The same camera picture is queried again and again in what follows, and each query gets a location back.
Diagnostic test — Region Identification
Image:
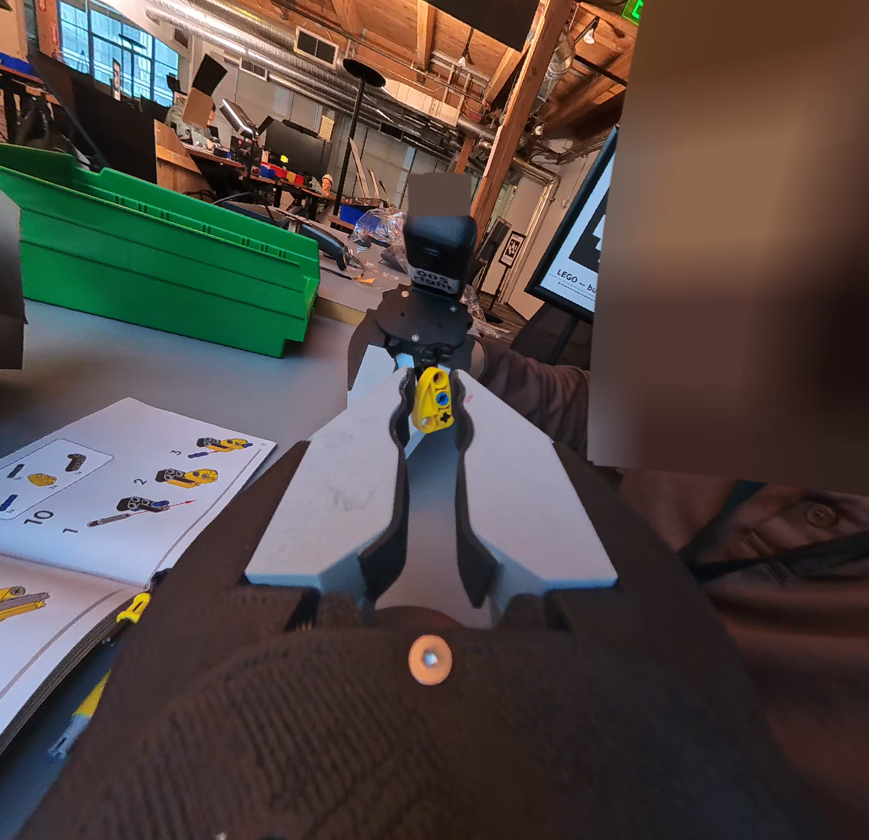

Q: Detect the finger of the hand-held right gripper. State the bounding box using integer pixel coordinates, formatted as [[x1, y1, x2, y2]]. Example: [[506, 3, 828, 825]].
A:
[[347, 314, 410, 411], [440, 336, 486, 378]]

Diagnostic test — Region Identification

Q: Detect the dark box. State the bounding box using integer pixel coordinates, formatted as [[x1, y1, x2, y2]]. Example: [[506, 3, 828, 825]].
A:
[[0, 190, 29, 371]]

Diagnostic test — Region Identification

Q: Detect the dark handheld scanner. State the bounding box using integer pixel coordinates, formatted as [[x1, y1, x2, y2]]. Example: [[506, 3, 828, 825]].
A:
[[223, 200, 352, 272]]

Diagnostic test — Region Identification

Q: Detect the person's right forearm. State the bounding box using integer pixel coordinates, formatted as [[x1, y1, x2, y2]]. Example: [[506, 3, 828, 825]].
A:
[[474, 339, 592, 455]]

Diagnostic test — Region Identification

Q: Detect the green plastic bin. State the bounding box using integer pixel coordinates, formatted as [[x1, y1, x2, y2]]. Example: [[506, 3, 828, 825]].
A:
[[0, 142, 321, 360]]

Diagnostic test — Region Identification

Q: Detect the wooden post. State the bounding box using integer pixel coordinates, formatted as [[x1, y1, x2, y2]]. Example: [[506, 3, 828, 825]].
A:
[[467, 0, 579, 245]]

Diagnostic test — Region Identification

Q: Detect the black lanyard cord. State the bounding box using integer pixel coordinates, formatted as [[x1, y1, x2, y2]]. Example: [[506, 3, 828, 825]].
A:
[[678, 480, 869, 584]]

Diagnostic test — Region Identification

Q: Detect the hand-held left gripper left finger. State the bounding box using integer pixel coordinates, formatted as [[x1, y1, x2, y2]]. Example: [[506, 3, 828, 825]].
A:
[[244, 370, 410, 605]]

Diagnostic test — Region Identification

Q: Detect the black computer monitor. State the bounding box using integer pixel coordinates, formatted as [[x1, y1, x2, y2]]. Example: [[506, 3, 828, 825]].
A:
[[263, 119, 335, 178]]

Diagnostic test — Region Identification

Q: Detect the clear plastic bag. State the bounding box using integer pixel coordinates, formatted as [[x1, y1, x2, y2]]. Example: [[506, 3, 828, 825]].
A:
[[348, 207, 410, 260]]

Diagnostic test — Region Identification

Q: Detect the black floor lamp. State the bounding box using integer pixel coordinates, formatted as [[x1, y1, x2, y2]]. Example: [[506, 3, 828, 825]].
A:
[[336, 57, 388, 204]]

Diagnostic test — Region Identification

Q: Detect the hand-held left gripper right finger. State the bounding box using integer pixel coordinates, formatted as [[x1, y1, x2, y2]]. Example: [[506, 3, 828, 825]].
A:
[[454, 370, 620, 609]]

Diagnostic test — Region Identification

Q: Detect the yellow and blue lego piece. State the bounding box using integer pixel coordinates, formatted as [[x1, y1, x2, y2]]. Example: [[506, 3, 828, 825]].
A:
[[46, 669, 114, 761]]

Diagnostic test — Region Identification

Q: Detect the lego instruction booklet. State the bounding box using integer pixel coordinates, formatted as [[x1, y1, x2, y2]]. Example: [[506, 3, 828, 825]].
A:
[[0, 396, 278, 754]]

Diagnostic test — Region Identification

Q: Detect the large window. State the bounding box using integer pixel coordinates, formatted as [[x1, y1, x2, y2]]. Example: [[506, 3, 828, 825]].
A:
[[56, 0, 182, 105]]

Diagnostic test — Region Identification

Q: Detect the large framed tag sign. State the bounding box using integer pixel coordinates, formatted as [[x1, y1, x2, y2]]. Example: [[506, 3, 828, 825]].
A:
[[525, 126, 620, 324]]

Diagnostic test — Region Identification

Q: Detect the yellow lego piece blue pin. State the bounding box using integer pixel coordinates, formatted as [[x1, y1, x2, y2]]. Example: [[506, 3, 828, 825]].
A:
[[410, 367, 454, 435]]

